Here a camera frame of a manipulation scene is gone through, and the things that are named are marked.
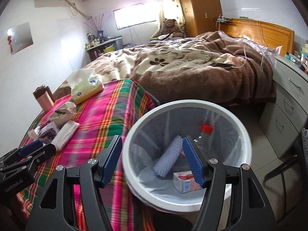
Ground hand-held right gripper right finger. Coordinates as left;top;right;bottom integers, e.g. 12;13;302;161
182;135;280;231

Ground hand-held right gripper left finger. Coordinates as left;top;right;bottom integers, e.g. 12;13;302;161
24;135;124;231

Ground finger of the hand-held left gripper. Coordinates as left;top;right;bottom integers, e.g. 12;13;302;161
0;140;44;167
23;143;57;168

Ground white round trash bin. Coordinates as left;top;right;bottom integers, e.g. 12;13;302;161
122;100;252;210

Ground clear plastic bin liner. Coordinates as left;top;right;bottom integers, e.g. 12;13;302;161
131;108;242;198

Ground purple white snack packet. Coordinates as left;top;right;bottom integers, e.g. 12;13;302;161
36;121;60;145

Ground small pink white carton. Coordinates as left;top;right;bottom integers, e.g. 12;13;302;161
173;170;204;193

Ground white foam fruit net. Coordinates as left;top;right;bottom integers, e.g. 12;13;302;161
154;135;184;177

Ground white plastic tissue packet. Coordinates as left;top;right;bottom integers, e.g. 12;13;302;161
52;121;80;151

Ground clear bottle with red cap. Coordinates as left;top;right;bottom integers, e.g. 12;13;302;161
192;124;214;150

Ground crumpled printed wrapper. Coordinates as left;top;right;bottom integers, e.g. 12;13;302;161
49;102;77;127

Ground pink tumbler with brown lid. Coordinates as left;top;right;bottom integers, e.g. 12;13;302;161
33;84;56;112

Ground pink green plaid tablecloth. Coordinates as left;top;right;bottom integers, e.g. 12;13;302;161
16;78;160;231

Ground yellow soft tissue pack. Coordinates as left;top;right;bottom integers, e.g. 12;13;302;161
65;68;104;104

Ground brown cream floral blanket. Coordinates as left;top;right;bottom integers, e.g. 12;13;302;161
54;31;277;105

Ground dark smartphone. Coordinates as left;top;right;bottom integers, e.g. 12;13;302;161
210;63;234;70

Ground black metal chair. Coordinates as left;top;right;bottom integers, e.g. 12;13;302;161
263;127;308;222

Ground grey drawer cabinet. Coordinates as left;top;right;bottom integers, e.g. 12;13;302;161
259;54;308;158

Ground cluttered side table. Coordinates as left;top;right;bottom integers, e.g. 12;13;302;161
85;36;123;62

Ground group of bottles and jars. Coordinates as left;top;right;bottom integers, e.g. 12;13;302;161
85;32;109;57

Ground vase with dried branches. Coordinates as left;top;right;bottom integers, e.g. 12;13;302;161
84;14;111;38

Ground brown teddy bear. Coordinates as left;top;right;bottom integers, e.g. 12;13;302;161
159;18;184;37

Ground air conditioner pipe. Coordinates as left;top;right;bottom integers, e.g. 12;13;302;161
65;0;93;20

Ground window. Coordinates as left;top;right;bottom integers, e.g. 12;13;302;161
113;3;160;30

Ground wooden bed headboard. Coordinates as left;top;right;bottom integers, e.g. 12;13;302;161
220;18;295;54

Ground assorted small boxes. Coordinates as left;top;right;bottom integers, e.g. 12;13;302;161
285;43;308;74

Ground wooden wardrobe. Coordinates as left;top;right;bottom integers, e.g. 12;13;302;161
174;0;223;38

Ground dotted window curtain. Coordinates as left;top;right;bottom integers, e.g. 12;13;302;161
149;0;186;33

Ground shiny white wall sheet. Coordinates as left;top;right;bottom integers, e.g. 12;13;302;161
7;22;34;54

